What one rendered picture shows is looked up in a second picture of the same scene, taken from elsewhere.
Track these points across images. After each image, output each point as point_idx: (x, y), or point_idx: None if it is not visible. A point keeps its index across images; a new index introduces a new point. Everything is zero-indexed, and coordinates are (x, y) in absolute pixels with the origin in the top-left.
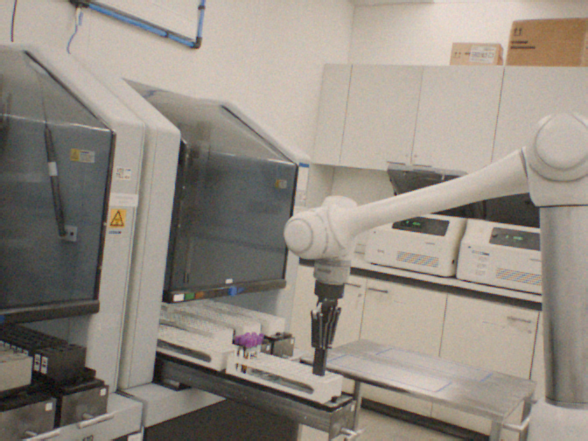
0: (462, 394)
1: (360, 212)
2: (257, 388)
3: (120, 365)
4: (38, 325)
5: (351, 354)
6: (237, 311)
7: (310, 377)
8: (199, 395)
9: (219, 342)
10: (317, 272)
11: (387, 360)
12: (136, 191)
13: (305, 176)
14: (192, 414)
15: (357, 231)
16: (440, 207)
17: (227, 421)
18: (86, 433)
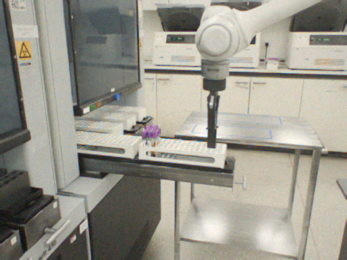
0: (284, 136)
1: (263, 11)
2: (168, 166)
3: (54, 172)
4: None
5: (199, 123)
6: (113, 109)
7: (208, 151)
8: (115, 175)
9: (122, 136)
10: (207, 72)
11: (221, 122)
12: (34, 22)
13: (140, 7)
14: (113, 189)
15: (259, 30)
16: (316, 1)
17: (131, 183)
18: None
